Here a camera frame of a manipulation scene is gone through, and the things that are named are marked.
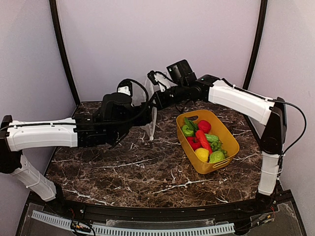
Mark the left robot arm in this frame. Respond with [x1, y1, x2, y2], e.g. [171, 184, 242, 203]
[0, 92, 157, 214]

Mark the red carrot with leaves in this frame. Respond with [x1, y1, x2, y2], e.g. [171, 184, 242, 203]
[184, 117, 213, 154]

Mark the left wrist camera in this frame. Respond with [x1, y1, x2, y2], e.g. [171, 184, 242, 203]
[117, 78, 149, 109]

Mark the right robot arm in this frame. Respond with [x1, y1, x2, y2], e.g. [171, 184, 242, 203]
[147, 59, 286, 213]

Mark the polka dot zip bag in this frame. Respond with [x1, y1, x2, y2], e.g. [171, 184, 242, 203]
[143, 79, 158, 141]

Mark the green pear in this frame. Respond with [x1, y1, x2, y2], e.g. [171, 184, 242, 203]
[209, 151, 225, 163]

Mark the right black frame post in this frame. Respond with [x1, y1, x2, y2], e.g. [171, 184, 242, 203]
[243, 0, 268, 89]

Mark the black front rail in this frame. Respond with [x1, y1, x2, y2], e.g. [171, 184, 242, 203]
[44, 196, 259, 222]

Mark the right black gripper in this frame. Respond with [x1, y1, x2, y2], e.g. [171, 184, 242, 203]
[149, 82, 189, 110]

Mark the white slotted cable duct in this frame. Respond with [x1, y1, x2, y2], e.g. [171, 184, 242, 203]
[31, 210, 235, 236]

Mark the yellow plastic basket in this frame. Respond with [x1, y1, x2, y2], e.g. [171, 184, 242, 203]
[176, 110, 240, 174]

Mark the black frame post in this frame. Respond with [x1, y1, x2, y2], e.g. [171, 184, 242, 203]
[49, 0, 81, 107]
[243, 0, 268, 89]

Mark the yellow lemon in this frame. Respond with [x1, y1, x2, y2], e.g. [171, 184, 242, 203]
[195, 148, 210, 162]

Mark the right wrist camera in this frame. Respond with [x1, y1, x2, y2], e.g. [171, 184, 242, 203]
[147, 71, 171, 92]

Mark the green grape bunch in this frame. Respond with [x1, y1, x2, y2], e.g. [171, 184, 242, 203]
[210, 141, 228, 158]

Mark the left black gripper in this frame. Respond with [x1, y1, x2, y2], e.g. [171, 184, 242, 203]
[110, 101, 152, 142]

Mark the left black frame post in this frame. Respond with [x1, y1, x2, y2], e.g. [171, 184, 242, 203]
[49, 0, 81, 107]

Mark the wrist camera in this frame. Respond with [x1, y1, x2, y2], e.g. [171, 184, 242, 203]
[147, 71, 171, 92]
[117, 78, 149, 109]

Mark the green bitter cucumber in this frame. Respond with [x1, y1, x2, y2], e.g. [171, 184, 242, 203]
[205, 134, 220, 143]

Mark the red tomato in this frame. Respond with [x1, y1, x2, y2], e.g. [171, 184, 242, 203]
[187, 137, 201, 151]

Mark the green apple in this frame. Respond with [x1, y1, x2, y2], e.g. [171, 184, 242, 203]
[182, 124, 194, 137]

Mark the red apple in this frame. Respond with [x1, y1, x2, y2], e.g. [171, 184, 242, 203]
[198, 120, 212, 134]

